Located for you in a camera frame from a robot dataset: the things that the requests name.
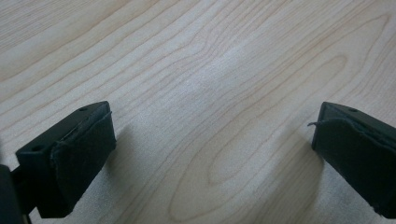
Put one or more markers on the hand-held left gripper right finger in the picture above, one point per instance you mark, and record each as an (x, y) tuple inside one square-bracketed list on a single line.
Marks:
[(358, 155)]

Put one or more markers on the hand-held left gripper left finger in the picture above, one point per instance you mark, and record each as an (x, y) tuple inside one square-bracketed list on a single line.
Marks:
[(71, 158)]

